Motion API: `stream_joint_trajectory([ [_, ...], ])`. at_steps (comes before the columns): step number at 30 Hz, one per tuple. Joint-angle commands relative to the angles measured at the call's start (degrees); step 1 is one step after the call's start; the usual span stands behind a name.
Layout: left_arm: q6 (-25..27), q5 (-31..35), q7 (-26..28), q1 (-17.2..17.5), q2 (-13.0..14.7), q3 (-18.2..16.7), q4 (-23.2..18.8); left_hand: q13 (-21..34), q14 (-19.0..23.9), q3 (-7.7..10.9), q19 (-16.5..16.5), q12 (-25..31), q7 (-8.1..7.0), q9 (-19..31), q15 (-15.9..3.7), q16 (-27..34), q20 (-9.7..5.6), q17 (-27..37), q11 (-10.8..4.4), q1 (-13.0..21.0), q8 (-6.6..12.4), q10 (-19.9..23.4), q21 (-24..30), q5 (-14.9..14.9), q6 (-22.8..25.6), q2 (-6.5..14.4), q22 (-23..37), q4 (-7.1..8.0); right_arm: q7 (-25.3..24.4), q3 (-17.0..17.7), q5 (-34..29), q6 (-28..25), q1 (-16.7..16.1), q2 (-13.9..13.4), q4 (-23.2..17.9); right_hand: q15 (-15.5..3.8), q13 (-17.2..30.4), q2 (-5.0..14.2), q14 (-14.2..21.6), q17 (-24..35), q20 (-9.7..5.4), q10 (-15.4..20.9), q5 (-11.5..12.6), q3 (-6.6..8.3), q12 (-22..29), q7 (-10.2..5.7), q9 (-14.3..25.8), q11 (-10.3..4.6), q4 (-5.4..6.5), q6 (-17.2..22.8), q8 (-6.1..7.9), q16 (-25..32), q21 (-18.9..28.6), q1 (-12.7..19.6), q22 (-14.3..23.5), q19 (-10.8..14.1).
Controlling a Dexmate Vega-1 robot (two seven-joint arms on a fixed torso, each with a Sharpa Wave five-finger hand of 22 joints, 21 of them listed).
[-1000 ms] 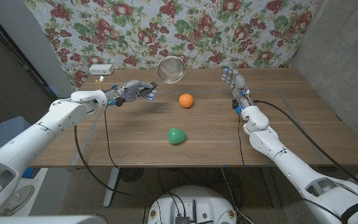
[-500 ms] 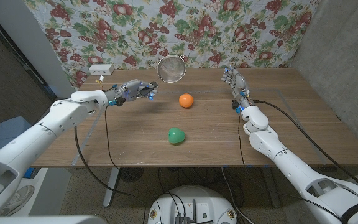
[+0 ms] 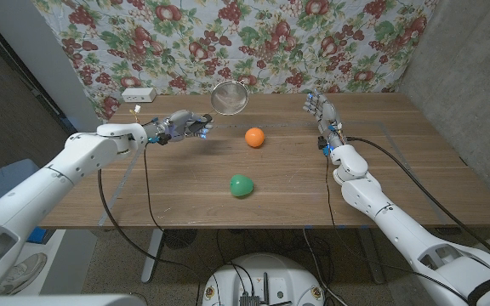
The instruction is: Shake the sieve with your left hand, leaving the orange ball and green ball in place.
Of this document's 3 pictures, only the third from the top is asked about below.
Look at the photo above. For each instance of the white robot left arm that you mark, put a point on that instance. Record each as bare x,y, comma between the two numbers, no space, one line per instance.
41,191

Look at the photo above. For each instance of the black round floor fan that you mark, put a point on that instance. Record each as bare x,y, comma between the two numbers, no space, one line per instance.
180,239

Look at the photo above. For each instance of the floral fruit print backdrop cloth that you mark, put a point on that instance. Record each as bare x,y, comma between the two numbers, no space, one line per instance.
236,42

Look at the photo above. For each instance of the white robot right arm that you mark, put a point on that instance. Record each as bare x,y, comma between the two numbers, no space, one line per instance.
398,225

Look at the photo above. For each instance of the black and blue foot pedal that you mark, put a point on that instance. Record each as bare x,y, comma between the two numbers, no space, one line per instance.
37,236

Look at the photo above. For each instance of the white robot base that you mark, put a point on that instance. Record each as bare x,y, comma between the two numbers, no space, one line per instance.
266,276

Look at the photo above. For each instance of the white power strip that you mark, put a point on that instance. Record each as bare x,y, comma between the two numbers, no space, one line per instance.
138,94

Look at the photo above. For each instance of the white floor panel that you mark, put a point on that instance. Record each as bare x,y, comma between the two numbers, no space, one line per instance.
75,259

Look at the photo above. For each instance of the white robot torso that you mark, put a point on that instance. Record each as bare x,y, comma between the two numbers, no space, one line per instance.
58,301

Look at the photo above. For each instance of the white table leg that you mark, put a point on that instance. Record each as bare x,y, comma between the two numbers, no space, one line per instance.
151,259

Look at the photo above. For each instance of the grey table leg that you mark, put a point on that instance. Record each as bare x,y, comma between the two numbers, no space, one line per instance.
372,259

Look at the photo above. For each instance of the orange ball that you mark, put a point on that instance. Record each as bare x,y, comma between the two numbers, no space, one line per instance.
254,137

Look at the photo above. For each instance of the green ball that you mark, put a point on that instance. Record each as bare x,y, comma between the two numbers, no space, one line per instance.
241,185

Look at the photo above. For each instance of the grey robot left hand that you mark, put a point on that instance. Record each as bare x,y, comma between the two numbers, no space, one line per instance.
179,125

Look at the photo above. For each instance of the grey sneaker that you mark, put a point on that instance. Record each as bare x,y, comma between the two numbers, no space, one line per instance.
19,272

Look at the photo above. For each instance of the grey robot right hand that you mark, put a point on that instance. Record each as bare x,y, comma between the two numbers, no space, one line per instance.
326,115

